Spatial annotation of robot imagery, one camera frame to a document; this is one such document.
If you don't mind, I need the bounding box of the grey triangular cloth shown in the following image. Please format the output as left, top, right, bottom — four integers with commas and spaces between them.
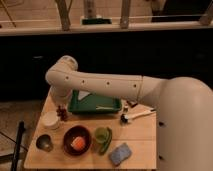
78, 91, 90, 101

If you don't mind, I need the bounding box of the thin dark utensil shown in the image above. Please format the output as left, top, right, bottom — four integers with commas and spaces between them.
124, 102, 129, 112

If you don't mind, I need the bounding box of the green base object background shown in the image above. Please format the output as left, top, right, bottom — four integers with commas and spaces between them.
82, 18, 112, 25

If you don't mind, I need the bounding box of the green plastic tray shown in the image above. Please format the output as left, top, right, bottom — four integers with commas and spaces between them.
67, 90, 122, 114

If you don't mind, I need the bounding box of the small green cup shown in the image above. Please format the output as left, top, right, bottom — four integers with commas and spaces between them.
94, 127, 109, 144

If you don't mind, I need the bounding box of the white paper cup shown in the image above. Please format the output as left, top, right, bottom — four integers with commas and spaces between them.
42, 111, 60, 130

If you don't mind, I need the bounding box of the dark red grape bunch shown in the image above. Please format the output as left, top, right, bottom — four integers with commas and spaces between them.
56, 106, 68, 121

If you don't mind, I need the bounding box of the dark red bowl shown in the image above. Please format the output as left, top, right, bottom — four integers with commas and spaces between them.
63, 125, 91, 156

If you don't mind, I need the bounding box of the orange fruit piece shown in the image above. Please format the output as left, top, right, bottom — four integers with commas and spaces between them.
71, 136, 86, 151

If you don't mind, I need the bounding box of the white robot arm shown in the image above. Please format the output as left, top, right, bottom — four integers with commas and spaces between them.
45, 55, 213, 171

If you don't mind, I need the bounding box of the blue sponge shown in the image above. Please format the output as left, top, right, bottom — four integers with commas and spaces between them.
109, 143, 132, 166

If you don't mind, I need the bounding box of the green cucumber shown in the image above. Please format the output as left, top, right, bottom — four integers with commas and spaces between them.
99, 127, 112, 155

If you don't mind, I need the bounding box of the small metal cup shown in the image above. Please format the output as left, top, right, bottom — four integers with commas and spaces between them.
36, 134, 53, 152

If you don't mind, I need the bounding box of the small white stick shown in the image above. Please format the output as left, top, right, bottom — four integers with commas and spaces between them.
96, 106, 113, 110

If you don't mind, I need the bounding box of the white handled brush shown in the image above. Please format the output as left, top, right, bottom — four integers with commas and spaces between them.
120, 109, 155, 124

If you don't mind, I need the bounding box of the black pole left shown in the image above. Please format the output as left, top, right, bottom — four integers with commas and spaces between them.
10, 121, 25, 171

